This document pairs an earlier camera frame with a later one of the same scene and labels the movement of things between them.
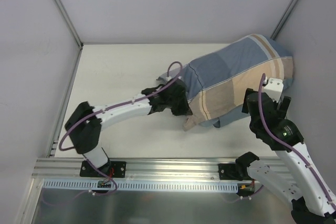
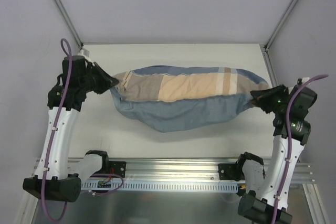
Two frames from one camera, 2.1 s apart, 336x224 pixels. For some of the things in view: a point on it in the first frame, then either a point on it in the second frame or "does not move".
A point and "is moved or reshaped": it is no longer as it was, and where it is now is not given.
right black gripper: (284, 104) → (269, 98)
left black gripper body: (179, 98) → (97, 78)
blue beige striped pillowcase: (217, 83) is moved or reshaped
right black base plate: (230, 171) does not move
